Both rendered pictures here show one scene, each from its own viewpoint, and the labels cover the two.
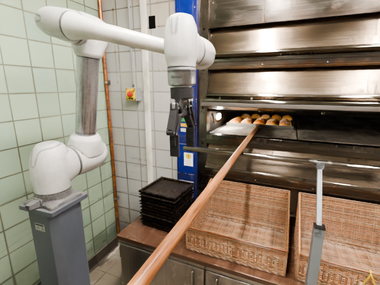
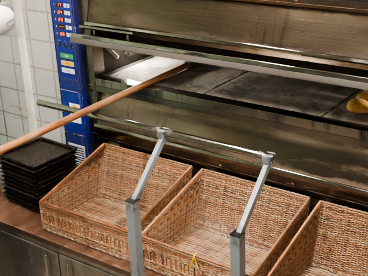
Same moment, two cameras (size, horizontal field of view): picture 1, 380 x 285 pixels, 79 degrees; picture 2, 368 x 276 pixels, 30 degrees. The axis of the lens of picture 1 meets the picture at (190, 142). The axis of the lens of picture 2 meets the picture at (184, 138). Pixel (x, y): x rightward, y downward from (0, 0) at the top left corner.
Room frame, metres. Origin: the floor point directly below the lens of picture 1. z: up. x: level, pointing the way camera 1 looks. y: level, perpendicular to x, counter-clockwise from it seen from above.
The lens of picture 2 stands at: (-1.40, -1.31, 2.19)
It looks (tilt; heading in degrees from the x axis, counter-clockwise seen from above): 23 degrees down; 14
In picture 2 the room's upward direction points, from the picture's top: 3 degrees counter-clockwise
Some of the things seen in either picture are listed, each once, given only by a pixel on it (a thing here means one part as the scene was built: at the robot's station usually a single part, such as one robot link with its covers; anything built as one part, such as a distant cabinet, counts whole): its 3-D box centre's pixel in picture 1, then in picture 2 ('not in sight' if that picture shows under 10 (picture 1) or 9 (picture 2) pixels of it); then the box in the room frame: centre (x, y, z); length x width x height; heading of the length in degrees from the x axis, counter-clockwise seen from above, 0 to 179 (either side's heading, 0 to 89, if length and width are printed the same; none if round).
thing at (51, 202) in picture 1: (50, 195); not in sight; (0.99, 0.65, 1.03); 0.22 x 0.18 x 0.06; 160
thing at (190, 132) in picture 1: (190, 137); not in sight; (0.83, 0.00, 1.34); 0.03 x 0.01 x 0.07; 69
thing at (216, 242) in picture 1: (240, 217); (116, 197); (1.30, -0.32, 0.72); 0.56 x 0.49 x 0.28; 67
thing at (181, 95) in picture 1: (182, 101); not in sight; (0.77, 0.03, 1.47); 0.08 x 0.07 x 0.09; 159
